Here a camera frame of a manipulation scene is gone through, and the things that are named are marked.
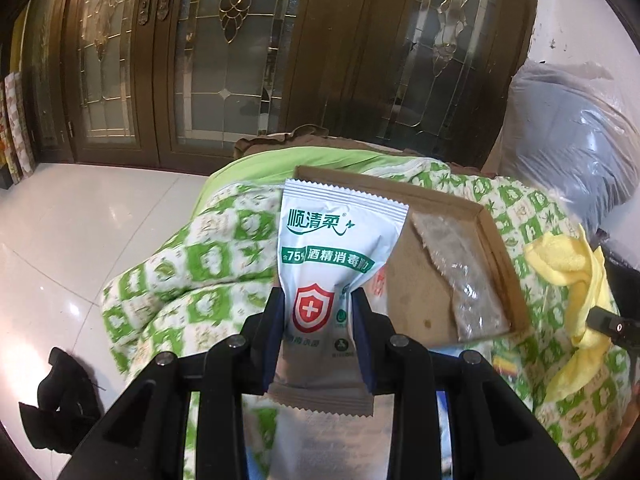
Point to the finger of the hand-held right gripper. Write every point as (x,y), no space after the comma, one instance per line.
(615,327)

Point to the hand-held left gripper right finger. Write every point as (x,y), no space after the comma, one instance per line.
(362,347)

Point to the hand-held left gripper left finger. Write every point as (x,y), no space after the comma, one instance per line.
(272,342)

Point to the yellow towel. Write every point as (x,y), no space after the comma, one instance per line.
(575,280)

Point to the shallow cardboard box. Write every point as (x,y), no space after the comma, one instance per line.
(415,300)

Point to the white wet wipes packet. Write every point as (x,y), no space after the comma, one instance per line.
(320,240)

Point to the green and white printed blanket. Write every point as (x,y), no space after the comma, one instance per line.
(200,270)

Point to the clear bag of brown cloth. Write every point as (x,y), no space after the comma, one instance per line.
(460,270)

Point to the large clear plastic bag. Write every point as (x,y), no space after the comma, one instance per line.
(575,140)

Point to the brown cushion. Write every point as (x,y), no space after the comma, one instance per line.
(280,140)

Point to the black shoe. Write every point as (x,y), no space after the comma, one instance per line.
(60,400)

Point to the wooden glass-door cabinet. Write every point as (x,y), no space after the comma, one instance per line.
(227,55)

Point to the wooden glass-panel doors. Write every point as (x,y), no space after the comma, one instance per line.
(415,60)

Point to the wooden glass door leaf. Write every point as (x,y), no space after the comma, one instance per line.
(112,60)

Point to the stack of patterned boxes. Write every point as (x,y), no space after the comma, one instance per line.
(17,127)

